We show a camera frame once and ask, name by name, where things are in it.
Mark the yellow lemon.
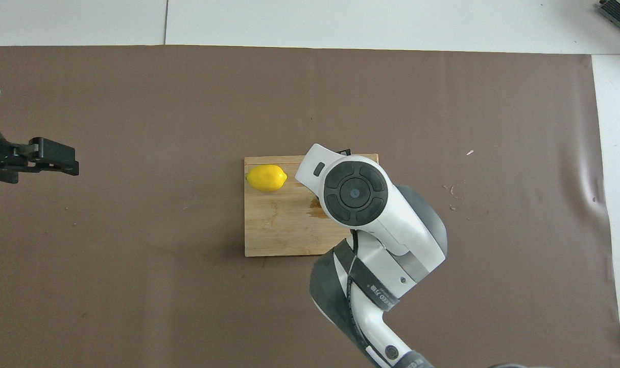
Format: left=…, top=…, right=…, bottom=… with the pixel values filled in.
left=246, top=164, right=288, bottom=193

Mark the wooden cutting board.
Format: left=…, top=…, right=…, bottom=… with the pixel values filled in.
left=244, top=153, right=379, bottom=257

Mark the brown paper table mat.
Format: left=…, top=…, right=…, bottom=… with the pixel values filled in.
left=0, top=45, right=620, bottom=368

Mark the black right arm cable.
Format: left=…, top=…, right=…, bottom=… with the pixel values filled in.
left=344, top=230, right=387, bottom=366

